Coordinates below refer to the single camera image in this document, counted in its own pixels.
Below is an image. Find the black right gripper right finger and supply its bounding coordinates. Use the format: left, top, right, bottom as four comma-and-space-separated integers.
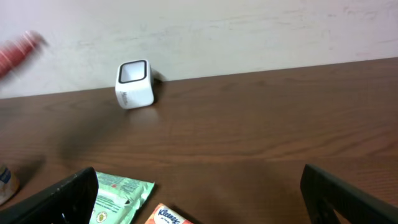
300, 164, 397, 224

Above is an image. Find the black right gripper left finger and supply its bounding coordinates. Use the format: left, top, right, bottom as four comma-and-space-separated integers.
1, 167, 99, 224

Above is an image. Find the teal wet wipes pack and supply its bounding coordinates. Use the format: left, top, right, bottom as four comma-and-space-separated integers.
90, 172, 155, 224

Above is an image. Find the green lid white jar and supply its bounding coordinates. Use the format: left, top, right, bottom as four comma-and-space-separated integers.
0, 164, 19, 205

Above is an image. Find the orange tissue pack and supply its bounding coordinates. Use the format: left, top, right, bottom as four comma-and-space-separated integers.
145, 203, 193, 224

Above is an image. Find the red snack package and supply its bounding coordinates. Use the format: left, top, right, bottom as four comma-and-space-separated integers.
1, 30, 48, 80

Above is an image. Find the white barcode scanner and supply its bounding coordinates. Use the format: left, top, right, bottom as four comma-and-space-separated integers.
114, 59, 155, 110

